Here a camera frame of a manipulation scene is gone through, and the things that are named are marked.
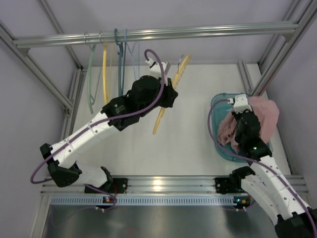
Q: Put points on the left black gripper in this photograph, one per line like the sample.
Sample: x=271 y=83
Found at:
x=169 y=94

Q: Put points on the yellow hanger with trousers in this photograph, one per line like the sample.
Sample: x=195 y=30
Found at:
x=175 y=82

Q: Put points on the pink trousers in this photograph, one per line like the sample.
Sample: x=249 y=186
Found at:
x=267 y=112

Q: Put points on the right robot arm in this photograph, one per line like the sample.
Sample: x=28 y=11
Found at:
x=291 y=215

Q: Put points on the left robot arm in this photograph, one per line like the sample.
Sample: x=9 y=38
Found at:
x=146 y=94

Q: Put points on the dark teal hanger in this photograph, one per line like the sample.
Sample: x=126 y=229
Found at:
x=121 y=63

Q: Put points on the light blue hanger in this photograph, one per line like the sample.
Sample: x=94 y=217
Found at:
x=135 y=65

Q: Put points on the green hanger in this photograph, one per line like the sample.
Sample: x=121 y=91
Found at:
x=90 y=98

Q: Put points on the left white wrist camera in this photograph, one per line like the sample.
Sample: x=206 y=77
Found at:
x=155 y=70

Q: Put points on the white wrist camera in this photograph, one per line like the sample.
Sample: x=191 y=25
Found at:
x=155 y=70
x=240 y=104

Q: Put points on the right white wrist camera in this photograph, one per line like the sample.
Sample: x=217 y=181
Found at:
x=240 y=104

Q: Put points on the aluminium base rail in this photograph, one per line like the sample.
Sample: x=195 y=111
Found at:
x=167 y=185

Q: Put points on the aluminium frame post right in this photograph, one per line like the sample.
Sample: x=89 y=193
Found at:
x=280 y=47

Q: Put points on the aluminium frame post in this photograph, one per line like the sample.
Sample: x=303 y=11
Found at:
x=280 y=47
x=21 y=19

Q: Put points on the aluminium hanging rail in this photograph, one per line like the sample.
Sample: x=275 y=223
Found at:
x=157 y=34

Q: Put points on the slotted grey cable duct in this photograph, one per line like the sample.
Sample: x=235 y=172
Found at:
x=145 y=200

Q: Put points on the aluminium frame post left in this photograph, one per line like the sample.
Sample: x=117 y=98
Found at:
x=21 y=19

